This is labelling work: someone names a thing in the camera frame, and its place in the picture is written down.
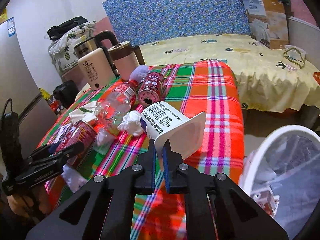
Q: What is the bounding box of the blue patterned headboard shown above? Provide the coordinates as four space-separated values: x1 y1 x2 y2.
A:
103 0 250 45

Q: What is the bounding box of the clear plastic cup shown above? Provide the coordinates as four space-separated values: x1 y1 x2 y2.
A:
93 128 116 155

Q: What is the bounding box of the purple pompom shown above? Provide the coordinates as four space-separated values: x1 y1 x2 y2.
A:
129 65 150 83

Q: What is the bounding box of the pink lying can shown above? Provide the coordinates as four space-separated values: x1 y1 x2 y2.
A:
138 72 164 107

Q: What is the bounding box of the grey refrigerator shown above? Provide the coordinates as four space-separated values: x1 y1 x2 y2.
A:
0 17 57 158

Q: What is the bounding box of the white board panel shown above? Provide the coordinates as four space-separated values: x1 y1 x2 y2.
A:
287 17 320 69

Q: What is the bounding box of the pile of clothes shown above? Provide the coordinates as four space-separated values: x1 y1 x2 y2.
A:
47 16 95 76

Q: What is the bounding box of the white knitted cloth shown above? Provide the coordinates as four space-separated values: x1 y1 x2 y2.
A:
61 164 88 193

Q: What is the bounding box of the red milk can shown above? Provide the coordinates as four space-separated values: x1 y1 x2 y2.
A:
56 120 97 168

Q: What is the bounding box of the steel black kettle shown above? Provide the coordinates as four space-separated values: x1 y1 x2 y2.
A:
74 30 119 77

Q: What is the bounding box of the white trash bin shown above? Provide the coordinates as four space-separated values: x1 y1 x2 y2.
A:
238 125 319 239

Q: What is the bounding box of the brown lidded mug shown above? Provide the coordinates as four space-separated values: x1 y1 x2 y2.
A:
107 41 145 81

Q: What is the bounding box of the clear plastic bottle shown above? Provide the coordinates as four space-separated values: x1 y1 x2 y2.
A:
94 80 138 134

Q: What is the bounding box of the cardboard box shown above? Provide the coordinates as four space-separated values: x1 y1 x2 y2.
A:
241 0 291 49

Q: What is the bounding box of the left hand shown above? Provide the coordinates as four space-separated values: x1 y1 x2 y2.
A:
7 185 52 218

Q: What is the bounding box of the yellow bed sheet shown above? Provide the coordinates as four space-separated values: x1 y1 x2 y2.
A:
140 34 319 113

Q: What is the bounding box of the white yogurt cup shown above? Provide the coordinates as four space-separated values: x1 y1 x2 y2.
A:
140 101 206 159

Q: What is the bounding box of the crumpled white tissue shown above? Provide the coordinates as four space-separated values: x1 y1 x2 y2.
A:
118 111 144 137

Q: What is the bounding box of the white bowl with strap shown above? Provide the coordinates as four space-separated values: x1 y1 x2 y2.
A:
283 45 306 69

